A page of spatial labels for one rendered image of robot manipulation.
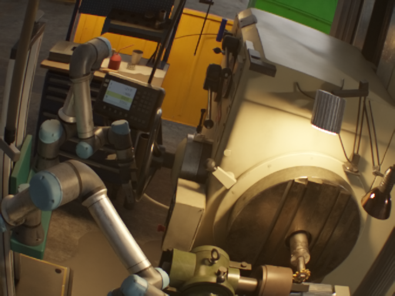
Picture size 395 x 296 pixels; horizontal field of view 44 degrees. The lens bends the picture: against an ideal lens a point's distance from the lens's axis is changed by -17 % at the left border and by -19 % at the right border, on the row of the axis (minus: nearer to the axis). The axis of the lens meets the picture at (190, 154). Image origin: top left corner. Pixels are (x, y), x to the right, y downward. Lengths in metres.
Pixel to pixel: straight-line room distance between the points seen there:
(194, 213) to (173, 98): 3.04
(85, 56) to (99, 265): 1.74
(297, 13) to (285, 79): 4.25
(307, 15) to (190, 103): 1.93
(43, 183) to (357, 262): 1.46
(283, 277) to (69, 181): 0.80
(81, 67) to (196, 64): 2.71
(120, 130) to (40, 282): 1.05
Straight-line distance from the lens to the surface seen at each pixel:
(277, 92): 1.91
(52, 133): 2.43
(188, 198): 2.04
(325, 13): 6.08
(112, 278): 3.55
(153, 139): 2.12
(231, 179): 2.02
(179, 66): 4.88
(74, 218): 3.96
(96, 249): 3.74
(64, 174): 1.63
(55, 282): 2.98
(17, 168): 2.19
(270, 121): 1.96
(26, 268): 3.02
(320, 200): 2.02
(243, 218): 2.04
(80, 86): 2.27
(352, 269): 2.47
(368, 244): 2.39
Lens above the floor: 2.49
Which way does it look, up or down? 30 degrees down
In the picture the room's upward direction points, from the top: 17 degrees clockwise
